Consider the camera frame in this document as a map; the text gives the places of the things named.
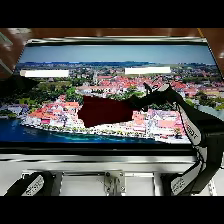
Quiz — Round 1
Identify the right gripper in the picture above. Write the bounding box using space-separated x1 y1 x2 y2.
128 92 152 113

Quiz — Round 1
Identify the red T-shirt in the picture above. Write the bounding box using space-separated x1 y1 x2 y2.
77 95 135 129

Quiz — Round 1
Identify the silver frame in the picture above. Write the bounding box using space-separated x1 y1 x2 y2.
0 35 224 197

